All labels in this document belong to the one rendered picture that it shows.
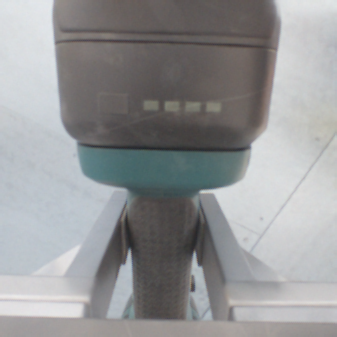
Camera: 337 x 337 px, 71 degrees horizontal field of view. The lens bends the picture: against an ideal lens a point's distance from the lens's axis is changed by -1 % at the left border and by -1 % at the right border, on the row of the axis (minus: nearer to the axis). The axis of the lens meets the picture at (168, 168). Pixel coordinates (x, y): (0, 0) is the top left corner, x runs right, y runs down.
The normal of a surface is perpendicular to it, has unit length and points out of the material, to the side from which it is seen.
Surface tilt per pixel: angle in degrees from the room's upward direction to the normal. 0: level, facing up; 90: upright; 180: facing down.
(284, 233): 90
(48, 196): 90
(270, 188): 90
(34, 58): 90
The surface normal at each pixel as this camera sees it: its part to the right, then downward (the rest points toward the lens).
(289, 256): 0.00, 0.28
